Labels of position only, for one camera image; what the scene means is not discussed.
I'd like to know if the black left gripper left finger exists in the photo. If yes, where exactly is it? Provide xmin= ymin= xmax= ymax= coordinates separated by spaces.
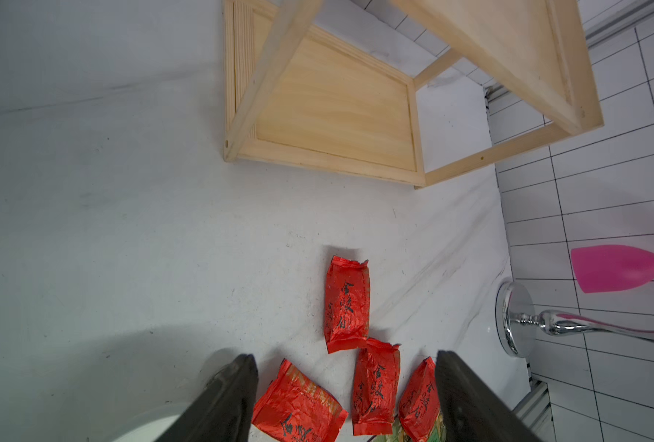
xmin=158 ymin=354 xmax=259 ymax=442

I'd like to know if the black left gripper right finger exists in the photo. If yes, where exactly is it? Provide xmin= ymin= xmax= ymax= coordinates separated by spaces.
xmin=435 ymin=350 xmax=539 ymax=442

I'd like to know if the red tea bag three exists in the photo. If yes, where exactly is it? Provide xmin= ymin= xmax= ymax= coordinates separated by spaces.
xmin=351 ymin=338 xmax=401 ymax=436

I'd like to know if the red tea bag two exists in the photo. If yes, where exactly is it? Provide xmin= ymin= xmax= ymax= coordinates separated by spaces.
xmin=323 ymin=256 xmax=370 ymax=354

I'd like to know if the green tea bag three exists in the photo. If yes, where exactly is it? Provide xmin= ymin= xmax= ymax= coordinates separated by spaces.
xmin=369 ymin=416 xmax=447 ymax=442

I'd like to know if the red tea bag five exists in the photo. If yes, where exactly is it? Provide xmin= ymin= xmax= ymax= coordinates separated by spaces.
xmin=398 ymin=357 xmax=440 ymax=441

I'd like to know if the red tea bag four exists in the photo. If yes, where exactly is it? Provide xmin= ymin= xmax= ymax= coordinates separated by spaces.
xmin=252 ymin=359 xmax=348 ymax=442

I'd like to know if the wooden two-tier shelf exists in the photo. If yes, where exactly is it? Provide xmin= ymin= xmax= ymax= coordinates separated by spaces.
xmin=223 ymin=1 xmax=604 ymax=188

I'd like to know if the white bowl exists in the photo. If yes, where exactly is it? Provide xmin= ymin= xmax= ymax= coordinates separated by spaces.
xmin=108 ymin=409 xmax=183 ymax=442

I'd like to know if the pink plastic spatula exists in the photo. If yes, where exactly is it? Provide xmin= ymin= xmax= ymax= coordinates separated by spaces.
xmin=570 ymin=245 xmax=654 ymax=294

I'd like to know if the aluminium side rail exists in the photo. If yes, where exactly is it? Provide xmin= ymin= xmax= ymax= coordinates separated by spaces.
xmin=513 ymin=379 xmax=556 ymax=442

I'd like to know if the chrome wire cup rack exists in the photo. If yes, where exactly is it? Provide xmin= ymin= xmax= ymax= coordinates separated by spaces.
xmin=495 ymin=281 xmax=654 ymax=358

